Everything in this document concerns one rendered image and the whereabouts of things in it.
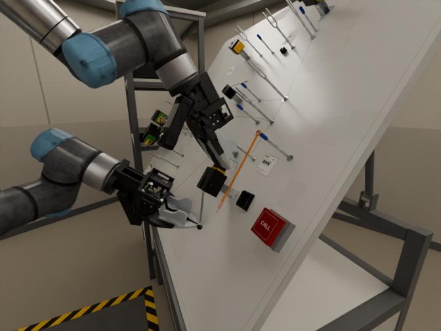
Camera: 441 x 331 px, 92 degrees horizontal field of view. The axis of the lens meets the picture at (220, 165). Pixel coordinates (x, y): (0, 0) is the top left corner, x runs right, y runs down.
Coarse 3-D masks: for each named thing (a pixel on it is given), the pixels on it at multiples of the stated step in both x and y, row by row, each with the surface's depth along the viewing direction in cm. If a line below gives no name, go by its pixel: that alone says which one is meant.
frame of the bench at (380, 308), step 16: (352, 256) 75; (160, 272) 156; (368, 272) 68; (368, 304) 57; (384, 304) 57; (400, 304) 58; (336, 320) 53; (352, 320) 53; (368, 320) 53; (384, 320) 56; (400, 320) 62
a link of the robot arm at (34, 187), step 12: (36, 180) 43; (48, 180) 42; (36, 192) 40; (48, 192) 42; (60, 192) 44; (72, 192) 46; (48, 204) 42; (60, 204) 45; (72, 204) 49; (48, 216) 46; (60, 216) 48
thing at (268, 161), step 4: (264, 156) 51; (268, 156) 50; (272, 156) 49; (264, 160) 51; (268, 160) 49; (272, 160) 48; (276, 160) 47; (260, 164) 51; (264, 164) 50; (268, 164) 49; (272, 164) 48; (256, 168) 52; (260, 168) 50; (264, 168) 49; (268, 168) 48; (260, 172) 50; (264, 172) 49; (268, 172) 48
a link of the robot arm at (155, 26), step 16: (128, 0) 35; (144, 0) 35; (128, 16) 35; (144, 16) 35; (160, 16) 36; (144, 32) 35; (160, 32) 37; (176, 32) 39; (160, 48) 38; (176, 48) 38; (160, 64) 39
